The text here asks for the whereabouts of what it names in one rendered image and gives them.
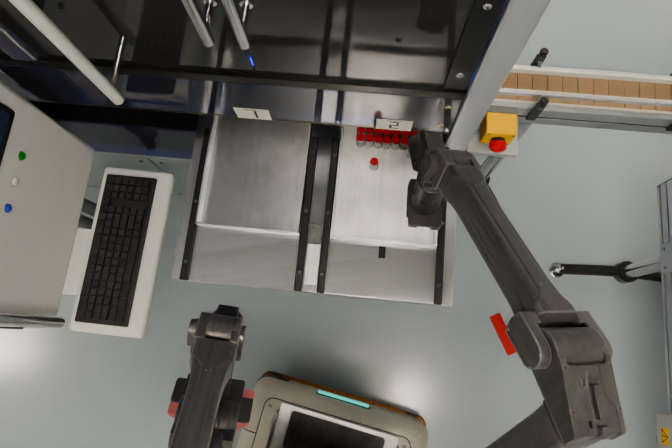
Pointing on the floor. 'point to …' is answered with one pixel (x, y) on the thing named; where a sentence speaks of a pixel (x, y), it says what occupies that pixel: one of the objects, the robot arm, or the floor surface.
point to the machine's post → (511, 33)
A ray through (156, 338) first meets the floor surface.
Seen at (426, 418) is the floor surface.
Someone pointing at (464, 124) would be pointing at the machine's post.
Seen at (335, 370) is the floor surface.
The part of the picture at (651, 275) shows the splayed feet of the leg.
